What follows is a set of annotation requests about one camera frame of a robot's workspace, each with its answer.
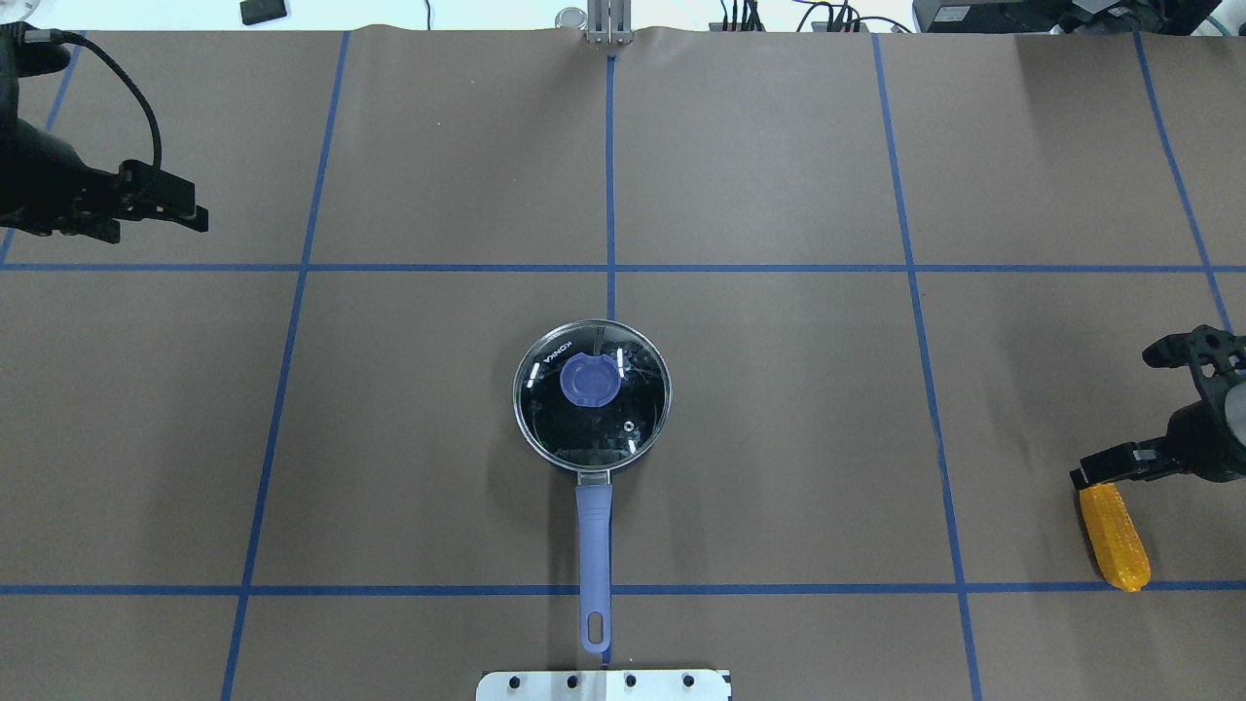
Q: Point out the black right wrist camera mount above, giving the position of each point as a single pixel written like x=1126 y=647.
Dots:
x=1215 y=359

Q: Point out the dark blue saucepan purple handle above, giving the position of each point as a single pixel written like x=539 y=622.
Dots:
x=593 y=513

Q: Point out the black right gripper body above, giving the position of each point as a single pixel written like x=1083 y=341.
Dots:
x=1204 y=440

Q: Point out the small black puck device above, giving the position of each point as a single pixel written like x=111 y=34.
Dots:
x=255 y=12

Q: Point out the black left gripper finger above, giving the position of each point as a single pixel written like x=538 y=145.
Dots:
x=198 y=221

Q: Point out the yellow corn cob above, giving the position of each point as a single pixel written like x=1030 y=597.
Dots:
x=1118 y=551

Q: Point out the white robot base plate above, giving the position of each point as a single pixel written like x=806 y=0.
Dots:
x=644 y=684

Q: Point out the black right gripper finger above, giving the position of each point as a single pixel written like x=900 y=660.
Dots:
x=1128 y=462

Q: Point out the glass lid purple knob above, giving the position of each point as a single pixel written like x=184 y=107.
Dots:
x=592 y=396

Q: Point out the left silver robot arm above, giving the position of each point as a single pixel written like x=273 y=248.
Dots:
x=47 y=188

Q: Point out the aluminium frame post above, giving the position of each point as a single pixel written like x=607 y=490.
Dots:
x=609 y=22

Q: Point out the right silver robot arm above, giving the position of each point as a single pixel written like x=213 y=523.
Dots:
x=1205 y=439

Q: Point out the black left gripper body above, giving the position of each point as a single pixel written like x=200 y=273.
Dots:
x=51 y=183

